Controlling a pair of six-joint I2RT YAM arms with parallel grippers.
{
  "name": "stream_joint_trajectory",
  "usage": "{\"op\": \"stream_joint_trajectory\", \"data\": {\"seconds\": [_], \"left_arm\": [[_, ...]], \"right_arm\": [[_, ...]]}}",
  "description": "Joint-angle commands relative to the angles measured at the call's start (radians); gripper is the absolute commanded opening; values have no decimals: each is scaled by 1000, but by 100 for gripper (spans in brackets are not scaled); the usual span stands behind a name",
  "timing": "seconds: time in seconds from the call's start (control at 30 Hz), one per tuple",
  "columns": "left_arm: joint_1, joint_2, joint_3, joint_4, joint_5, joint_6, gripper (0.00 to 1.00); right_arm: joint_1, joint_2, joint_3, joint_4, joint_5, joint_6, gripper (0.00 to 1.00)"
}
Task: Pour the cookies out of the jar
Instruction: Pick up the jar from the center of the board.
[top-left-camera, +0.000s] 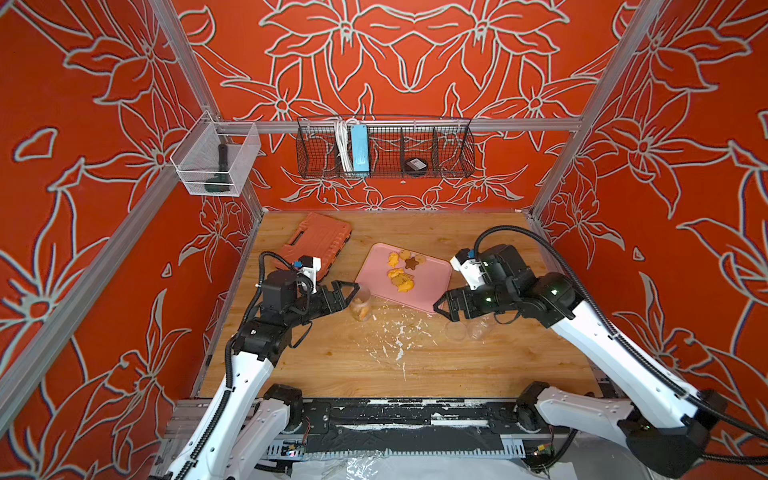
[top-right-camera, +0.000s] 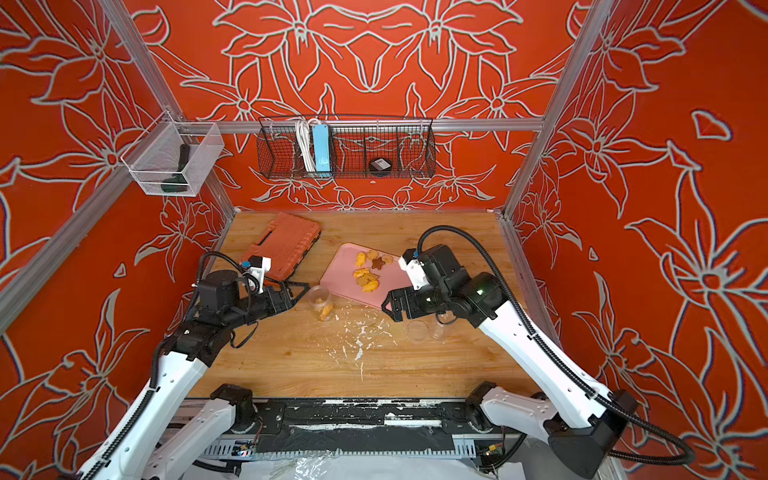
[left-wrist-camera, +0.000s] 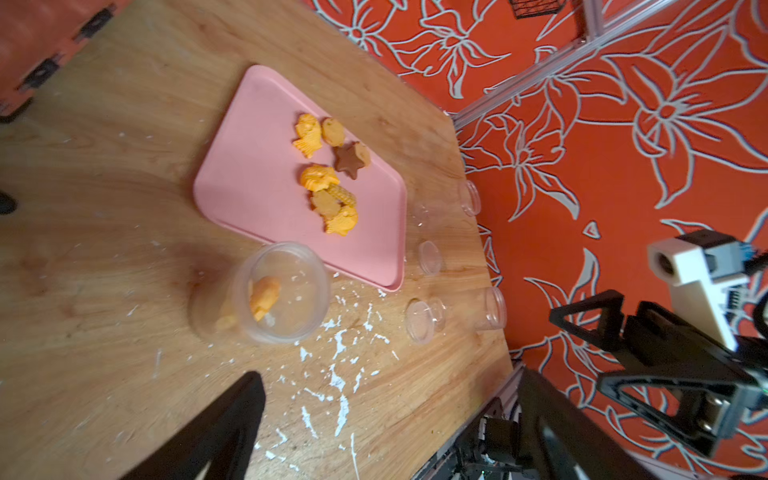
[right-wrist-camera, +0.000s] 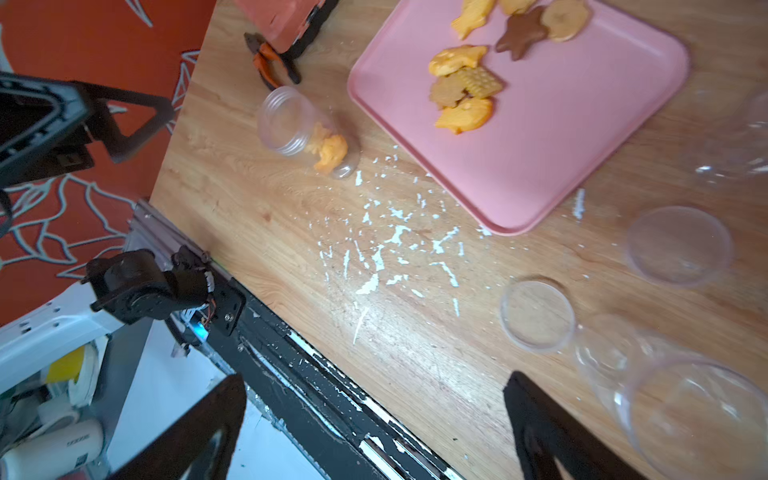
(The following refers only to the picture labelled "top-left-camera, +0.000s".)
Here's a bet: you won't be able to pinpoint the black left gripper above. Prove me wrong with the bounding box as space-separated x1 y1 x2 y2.
284 282 359 329

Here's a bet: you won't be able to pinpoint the clear cookie jar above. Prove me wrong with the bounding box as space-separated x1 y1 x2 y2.
467 316 496 341
349 286 372 322

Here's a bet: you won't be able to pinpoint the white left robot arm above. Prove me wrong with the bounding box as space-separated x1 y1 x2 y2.
162 251 360 479

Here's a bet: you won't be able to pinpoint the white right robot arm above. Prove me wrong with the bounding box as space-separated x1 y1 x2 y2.
433 242 767 479

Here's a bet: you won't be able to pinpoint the orange cookies on tray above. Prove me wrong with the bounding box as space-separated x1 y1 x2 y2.
387 250 426 293

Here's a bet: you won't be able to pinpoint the pink plastic tray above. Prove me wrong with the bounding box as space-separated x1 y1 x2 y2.
356 243 453 314

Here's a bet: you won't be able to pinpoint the orange plastic tool case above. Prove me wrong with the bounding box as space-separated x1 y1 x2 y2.
278 212 352 280

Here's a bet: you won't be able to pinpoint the light blue box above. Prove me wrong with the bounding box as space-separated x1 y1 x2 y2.
350 124 370 175

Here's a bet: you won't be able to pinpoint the dark green flashlight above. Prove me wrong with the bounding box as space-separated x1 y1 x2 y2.
204 143 231 193

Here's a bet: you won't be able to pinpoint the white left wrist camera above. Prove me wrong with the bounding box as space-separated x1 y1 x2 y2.
293 255 322 293

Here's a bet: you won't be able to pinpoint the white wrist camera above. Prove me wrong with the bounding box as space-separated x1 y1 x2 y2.
450 248 486 290
293 255 322 293

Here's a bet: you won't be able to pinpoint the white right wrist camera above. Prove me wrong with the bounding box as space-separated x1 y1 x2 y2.
450 248 486 290

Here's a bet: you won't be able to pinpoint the black wire wall basket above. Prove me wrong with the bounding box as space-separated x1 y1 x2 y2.
296 115 477 180

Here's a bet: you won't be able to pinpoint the white coiled cable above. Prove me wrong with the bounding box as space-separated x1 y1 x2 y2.
334 119 352 175

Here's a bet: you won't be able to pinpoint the clear acrylic wall box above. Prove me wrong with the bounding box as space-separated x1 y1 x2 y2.
171 112 262 197

